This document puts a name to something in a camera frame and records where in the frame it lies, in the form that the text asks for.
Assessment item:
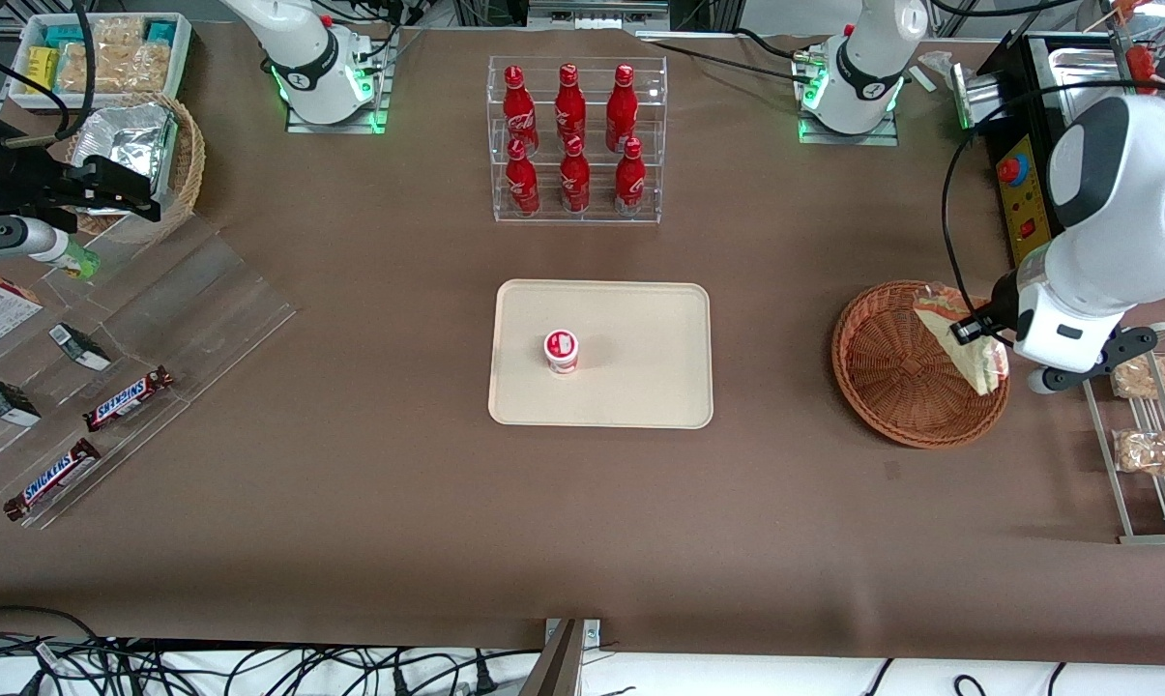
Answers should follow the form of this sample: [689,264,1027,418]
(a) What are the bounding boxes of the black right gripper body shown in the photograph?
[0,143,75,219]

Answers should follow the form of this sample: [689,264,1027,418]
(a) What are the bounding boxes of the triangle sandwich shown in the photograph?
[913,282,1011,397]

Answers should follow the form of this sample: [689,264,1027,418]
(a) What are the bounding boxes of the tan deep wicker basket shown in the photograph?
[65,92,206,243]

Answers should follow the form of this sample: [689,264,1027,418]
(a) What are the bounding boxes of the brown round wicker basket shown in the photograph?
[830,280,1011,450]

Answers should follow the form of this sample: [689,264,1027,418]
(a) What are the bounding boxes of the beige plastic tray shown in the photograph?
[487,279,714,429]

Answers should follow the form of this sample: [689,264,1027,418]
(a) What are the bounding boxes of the clear bag of brown snacks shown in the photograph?
[1112,429,1165,477]
[1112,355,1165,401]

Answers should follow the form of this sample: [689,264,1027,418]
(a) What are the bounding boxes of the black control box yellow panel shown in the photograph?
[974,31,1139,274]

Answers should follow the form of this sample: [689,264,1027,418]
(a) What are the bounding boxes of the clear bag of fried snacks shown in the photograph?
[60,41,119,94]
[108,17,173,94]

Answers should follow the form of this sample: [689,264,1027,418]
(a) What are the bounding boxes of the yellow snack box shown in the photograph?
[25,46,60,96]

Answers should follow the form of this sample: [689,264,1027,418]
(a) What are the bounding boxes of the clear acrylic display stand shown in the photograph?
[0,213,298,531]

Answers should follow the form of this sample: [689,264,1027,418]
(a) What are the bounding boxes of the white plastic bin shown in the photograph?
[10,12,193,110]

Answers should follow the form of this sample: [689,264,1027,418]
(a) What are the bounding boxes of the small black white box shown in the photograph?
[48,324,112,371]
[0,377,42,427]

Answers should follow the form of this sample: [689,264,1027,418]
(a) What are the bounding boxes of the brown Snickers bar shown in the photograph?
[3,438,102,522]
[82,365,175,432]

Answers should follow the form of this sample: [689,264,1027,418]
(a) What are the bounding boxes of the silver metal cylinder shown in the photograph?
[949,63,1005,132]

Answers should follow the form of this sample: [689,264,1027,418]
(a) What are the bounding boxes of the clear plastic wrapper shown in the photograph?
[913,50,965,94]

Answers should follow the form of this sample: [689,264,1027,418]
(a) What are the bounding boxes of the steel food pan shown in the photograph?
[1048,46,1139,100]

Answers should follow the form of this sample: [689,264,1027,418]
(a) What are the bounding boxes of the red cola bottle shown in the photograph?
[505,137,541,217]
[614,137,648,217]
[502,66,540,156]
[606,65,638,153]
[555,64,588,151]
[559,135,592,214]

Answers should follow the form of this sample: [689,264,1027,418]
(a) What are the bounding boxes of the brown table cover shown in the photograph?
[0,21,1165,668]

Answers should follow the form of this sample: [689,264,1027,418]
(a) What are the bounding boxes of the clear acrylic bottle rack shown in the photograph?
[488,55,668,225]

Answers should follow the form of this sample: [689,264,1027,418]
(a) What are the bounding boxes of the red white yogurt cup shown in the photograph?
[543,330,580,375]

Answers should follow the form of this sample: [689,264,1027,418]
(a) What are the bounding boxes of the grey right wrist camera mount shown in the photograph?
[0,217,73,264]

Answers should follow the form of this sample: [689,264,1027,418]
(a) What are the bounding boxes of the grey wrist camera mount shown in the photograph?
[1027,327,1160,394]
[0,217,73,264]

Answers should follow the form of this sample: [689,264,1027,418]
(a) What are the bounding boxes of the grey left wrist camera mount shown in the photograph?
[1027,327,1160,394]

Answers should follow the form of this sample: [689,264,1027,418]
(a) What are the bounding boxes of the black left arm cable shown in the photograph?
[941,79,1165,325]

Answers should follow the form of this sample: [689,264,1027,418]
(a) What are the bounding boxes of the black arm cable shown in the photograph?
[941,79,1165,325]
[0,0,98,146]

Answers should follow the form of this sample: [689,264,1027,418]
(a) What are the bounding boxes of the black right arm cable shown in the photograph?
[0,0,98,146]

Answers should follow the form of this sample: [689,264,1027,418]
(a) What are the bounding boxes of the grey metal wire rack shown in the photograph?
[1083,322,1165,545]

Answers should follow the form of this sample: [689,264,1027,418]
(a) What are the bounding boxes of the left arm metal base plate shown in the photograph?
[797,39,900,147]

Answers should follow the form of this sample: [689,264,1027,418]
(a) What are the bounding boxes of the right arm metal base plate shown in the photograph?
[285,29,392,134]

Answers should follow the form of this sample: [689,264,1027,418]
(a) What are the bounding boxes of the black base power cable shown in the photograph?
[640,27,820,86]

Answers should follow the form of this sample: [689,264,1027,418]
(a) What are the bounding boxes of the black cable bundle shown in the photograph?
[0,605,544,696]

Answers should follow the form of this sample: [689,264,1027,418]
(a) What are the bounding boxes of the aluminium frame structure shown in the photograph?
[451,0,743,40]

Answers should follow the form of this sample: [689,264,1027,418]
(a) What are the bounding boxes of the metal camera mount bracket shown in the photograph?
[519,618,604,696]

